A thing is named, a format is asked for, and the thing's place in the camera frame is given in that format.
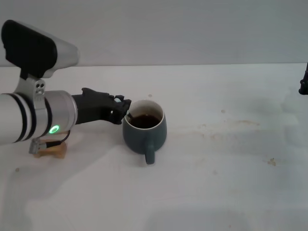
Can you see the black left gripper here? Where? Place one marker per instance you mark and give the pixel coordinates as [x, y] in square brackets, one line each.
[93, 108]

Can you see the grey ceramic cup with coffee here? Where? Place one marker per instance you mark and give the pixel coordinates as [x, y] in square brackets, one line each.
[137, 139]

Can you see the light wooden block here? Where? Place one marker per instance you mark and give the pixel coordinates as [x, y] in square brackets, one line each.
[57, 151]

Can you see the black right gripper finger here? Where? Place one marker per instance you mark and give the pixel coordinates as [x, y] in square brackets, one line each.
[305, 86]

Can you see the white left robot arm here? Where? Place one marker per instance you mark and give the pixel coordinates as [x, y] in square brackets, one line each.
[24, 115]

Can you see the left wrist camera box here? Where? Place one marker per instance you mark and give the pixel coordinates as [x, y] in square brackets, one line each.
[29, 48]

